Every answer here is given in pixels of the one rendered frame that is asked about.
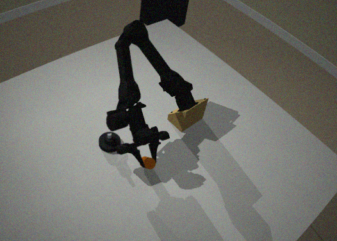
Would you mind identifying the orange knob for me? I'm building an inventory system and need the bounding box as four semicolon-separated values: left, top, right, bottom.
142;156;156;169

